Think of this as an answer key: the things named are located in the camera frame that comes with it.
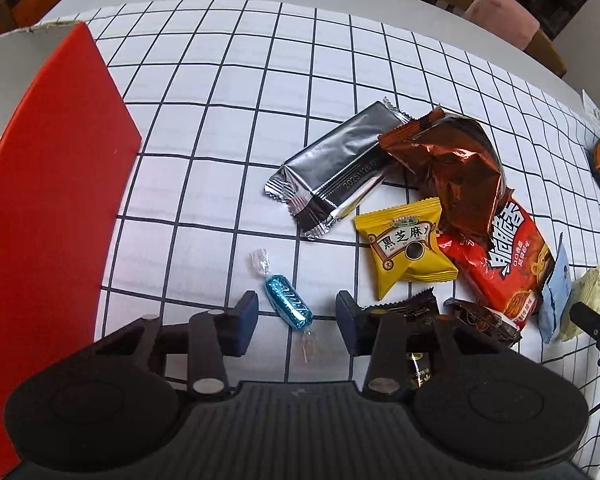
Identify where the white checkered tablecloth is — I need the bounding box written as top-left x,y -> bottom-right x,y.
82,0 -> 600,478

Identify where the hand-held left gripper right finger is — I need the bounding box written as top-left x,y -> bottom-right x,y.
336,290 -> 501,401

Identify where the light blue snack packet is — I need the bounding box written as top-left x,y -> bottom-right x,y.
537,232 -> 573,345

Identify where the silver foil snack packet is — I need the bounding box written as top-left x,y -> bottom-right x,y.
265,100 -> 411,238

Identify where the red snack packet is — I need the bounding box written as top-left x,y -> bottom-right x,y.
437,195 -> 556,331

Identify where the white paper packet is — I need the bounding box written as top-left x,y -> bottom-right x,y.
580,89 -> 600,133

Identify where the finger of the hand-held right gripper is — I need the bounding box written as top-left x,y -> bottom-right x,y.
569,301 -> 600,381

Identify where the red and white cardboard box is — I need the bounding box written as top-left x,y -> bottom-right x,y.
0,21 -> 143,466

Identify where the cream snack packet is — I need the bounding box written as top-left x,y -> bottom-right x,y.
560,264 -> 600,343

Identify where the yellow snack packet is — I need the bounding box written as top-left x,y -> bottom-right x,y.
354,197 -> 459,301

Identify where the black snack packet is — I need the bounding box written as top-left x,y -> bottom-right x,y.
357,287 -> 441,391

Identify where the blue candy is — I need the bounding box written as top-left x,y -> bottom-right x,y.
249,248 -> 317,363

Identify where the copper brown foil snack packet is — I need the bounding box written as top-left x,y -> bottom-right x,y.
377,105 -> 513,241

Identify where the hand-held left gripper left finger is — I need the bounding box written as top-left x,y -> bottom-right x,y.
94,290 -> 259,401

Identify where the dark brown snack packet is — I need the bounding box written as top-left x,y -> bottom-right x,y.
442,297 -> 523,346

